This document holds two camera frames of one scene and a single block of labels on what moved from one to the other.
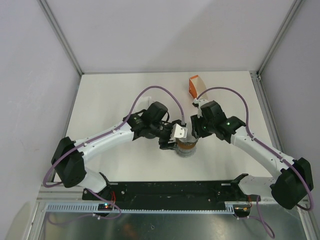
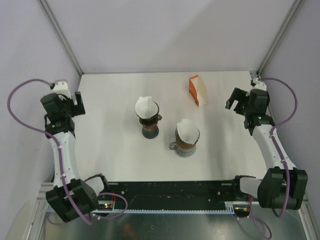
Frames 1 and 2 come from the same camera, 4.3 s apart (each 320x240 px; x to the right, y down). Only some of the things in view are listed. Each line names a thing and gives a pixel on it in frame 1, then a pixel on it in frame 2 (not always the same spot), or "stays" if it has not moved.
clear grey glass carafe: (185, 153) stays
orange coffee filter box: (197, 86) stays
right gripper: (197, 131) -> (238, 94)
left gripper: (163, 143) -> (79, 109)
